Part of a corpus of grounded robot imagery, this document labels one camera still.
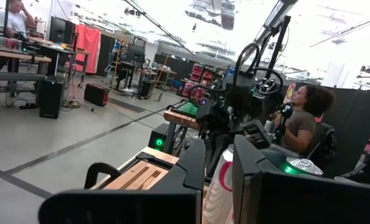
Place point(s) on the grey office chair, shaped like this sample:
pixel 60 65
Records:
pixel 323 143

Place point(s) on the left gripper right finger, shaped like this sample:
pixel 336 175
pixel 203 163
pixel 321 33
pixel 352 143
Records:
pixel 297 205

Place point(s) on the black aluminium table frame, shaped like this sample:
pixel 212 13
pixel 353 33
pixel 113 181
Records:
pixel 147 155

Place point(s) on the red and black box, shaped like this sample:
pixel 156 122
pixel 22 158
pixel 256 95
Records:
pixel 96 95

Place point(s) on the black monitor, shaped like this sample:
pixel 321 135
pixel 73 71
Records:
pixel 60 31
pixel 135 53

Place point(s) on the black tower box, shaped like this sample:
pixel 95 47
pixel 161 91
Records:
pixel 51 98

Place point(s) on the black table clamp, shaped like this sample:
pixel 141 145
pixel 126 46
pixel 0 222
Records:
pixel 93 174

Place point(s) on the black overhead camera mast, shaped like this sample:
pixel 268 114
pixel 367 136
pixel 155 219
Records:
pixel 280 37

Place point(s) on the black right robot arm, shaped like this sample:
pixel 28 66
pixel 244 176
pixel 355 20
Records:
pixel 244 99

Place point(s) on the black partition wall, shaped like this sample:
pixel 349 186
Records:
pixel 353 124

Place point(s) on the person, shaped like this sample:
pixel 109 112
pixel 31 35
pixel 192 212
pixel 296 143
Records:
pixel 300 127
pixel 15 20

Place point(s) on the table with green mat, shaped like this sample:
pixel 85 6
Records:
pixel 188 109

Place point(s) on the silver Diet Coke can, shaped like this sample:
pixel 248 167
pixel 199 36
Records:
pixel 217 193

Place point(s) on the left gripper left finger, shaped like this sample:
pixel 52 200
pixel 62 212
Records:
pixel 126 207

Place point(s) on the round black table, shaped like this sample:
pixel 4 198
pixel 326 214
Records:
pixel 55 49

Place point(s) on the black computer with green lights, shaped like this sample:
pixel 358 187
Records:
pixel 158 137

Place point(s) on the black desk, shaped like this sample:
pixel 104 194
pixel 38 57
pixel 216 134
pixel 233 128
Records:
pixel 130 67

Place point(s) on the green Sprite can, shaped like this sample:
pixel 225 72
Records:
pixel 301 166

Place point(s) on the wooden workbench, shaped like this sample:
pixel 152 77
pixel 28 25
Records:
pixel 17 57

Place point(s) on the red hanging panel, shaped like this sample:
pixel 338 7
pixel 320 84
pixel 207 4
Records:
pixel 88 46

